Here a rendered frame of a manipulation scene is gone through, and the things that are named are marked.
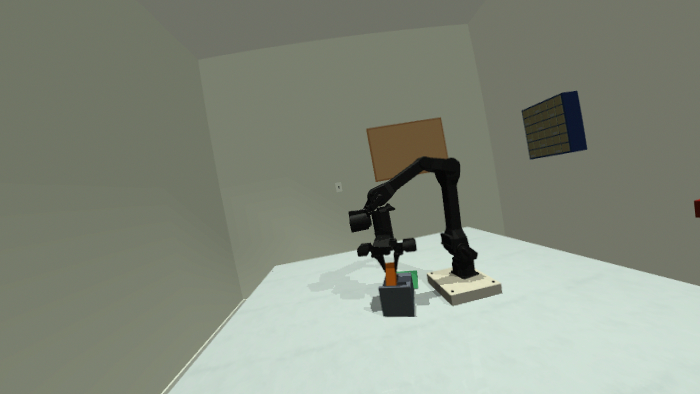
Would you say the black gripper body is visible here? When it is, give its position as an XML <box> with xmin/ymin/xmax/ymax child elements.
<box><xmin>357</xmin><ymin>225</ymin><xmax>416</xmax><ymax>257</ymax></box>

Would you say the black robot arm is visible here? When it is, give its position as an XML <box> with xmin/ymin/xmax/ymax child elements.
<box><xmin>348</xmin><ymin>156</ymin><xmax>479</xmax><ymax>280</ymax></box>

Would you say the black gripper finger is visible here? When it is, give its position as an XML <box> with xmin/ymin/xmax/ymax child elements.
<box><xmin>371</xmin><ymin>255</ymin><xmax>386</xmax><ymax>273</ymax></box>
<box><xmin>394</xmin><ymin>250</ymin><xmax>404</xmax><ymax>272</ymax></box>

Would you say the orange l-shaped part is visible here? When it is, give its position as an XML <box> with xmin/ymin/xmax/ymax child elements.
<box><xmin>386</xmin><ymin>262</ymin><xmax>397</xmax><ymax>286</ymax></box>

